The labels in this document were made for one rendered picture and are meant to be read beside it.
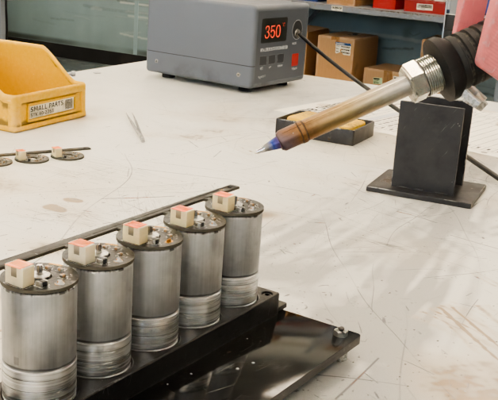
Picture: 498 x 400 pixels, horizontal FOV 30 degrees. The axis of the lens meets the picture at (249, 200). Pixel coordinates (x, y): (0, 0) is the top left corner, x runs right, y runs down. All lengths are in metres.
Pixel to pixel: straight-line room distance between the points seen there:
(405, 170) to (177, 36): 0.47
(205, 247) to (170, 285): 0.03
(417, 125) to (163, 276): 0.35
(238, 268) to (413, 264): 0.16
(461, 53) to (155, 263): 0.13
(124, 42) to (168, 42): 5.09
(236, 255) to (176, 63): 0.70
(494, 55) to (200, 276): 0.14
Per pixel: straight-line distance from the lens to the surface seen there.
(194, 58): 1.05
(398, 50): 5.28
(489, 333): 0.45
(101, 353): 0.33
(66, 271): 0.31
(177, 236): 0.35
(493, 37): 0.34
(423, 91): 0.34
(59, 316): 0.30
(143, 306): 0.34
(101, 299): 0.32
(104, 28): 6.26
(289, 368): 0.37
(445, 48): 0.34
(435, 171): 0.66
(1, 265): 0.32
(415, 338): 0.43
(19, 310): 0.30
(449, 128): 0.65
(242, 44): 1.02
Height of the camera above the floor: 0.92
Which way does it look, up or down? 16 degrees down
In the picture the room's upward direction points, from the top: 4 degrees clockwise
